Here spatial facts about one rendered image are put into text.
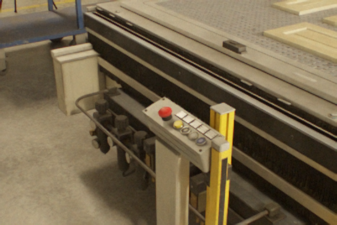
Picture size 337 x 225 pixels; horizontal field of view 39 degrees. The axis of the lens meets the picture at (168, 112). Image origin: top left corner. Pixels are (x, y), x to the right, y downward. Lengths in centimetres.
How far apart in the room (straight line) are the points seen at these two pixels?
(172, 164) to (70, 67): 136
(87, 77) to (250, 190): 128
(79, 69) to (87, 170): 57
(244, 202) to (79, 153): 146
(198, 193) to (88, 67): 117
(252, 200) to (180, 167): 42
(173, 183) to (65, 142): 173
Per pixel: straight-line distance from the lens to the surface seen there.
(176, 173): 136
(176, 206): 143
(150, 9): 252
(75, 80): 264
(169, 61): 202
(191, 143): 123
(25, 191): 267
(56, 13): 470
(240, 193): 172
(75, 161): 285
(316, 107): 159
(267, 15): 246
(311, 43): 204
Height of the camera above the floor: 153
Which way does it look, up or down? 27 degrees down
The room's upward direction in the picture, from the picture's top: straight up
